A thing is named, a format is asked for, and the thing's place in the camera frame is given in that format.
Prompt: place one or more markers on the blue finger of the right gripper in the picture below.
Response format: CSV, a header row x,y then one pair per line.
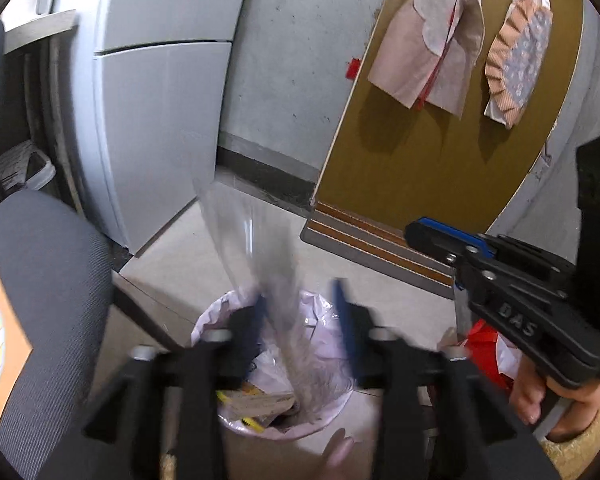
x,y
410,236
437,240

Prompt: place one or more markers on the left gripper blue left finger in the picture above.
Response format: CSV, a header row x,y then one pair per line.
x,y
119,434

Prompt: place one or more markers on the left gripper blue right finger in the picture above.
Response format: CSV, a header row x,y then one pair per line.
x,y
440,418

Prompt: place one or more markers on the clear plastic wrapper bag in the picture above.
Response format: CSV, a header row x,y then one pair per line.
x,y
257,253

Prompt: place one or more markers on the pink-lined trash bin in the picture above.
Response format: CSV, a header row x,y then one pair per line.
x,y
266,408

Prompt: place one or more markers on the white kitchen counter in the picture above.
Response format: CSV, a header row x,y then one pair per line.
x,y
39,29

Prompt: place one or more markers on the person's right hand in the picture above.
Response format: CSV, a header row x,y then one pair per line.
x,y
530,389

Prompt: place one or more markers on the yellow fleece-clad leg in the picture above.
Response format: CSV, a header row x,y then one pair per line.
x,y
572,458

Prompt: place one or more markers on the grey fabric office chair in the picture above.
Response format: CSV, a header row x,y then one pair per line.
x,y
55,269

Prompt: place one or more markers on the orange pleated fan decoration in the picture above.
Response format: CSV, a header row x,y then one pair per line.
x,y
515,59

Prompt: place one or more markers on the pink cloth hanging on door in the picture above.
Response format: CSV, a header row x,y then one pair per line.
x,y
428,53

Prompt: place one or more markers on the white plastic storage basket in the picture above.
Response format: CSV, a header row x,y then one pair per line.
x,y
25,166

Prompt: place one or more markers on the white grey refrigerator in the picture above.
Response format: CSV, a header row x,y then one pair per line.
x,y
140,88

